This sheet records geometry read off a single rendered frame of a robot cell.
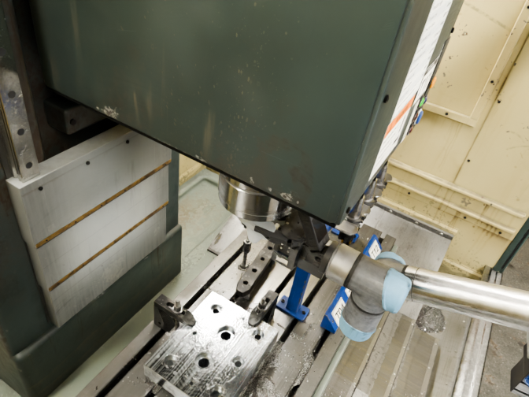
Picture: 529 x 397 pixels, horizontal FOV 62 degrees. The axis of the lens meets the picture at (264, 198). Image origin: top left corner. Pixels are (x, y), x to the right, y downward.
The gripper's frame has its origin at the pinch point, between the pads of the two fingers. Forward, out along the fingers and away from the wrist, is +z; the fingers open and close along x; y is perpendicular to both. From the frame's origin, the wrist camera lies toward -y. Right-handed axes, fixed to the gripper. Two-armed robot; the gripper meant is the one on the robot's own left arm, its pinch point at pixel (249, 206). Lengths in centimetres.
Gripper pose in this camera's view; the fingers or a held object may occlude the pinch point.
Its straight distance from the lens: 92.1
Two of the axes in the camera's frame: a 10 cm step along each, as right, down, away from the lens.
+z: -8.5, -4.3, 3.1
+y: -1.6, 7.6, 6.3
